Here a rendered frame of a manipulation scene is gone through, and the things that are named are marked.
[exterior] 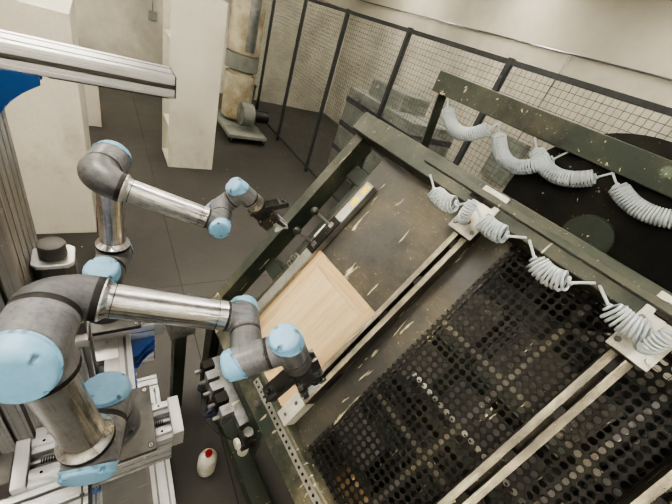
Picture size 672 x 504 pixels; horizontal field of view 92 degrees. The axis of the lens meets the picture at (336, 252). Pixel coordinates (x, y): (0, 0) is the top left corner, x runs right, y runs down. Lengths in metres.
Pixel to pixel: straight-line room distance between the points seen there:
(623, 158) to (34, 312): 1.73
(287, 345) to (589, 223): 1.30
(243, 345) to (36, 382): 0.35
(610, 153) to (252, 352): 1.42
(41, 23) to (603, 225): 3.35
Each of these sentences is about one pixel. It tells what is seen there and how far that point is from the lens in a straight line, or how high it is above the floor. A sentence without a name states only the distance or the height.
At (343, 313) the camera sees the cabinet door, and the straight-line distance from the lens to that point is 1.39.
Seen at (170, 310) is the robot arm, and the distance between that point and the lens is 0.83.
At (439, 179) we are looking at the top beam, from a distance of 1.34.
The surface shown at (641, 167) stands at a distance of 1.59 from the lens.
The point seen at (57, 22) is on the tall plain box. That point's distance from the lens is 3.17.
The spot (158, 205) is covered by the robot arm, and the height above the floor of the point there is 1.58.
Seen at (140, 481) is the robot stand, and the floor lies 0.21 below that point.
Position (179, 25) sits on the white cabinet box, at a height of 1.70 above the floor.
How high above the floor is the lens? 2.22
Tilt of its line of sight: 33 degrees down
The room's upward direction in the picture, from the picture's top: 21 degrees clockwise
